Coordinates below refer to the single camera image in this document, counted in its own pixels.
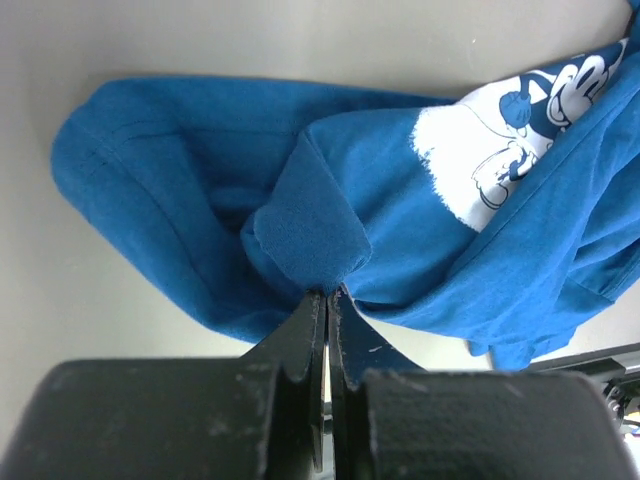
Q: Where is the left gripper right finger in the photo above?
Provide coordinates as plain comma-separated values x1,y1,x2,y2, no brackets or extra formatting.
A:
327,291,631,479

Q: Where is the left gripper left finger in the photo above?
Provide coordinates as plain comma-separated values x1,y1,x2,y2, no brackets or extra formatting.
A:
8,293,325,479

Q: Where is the blue t shirt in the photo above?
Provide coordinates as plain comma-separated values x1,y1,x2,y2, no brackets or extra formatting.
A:
51,39,639,370

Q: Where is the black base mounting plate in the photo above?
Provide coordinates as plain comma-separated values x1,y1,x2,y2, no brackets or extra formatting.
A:
526,343,639,383

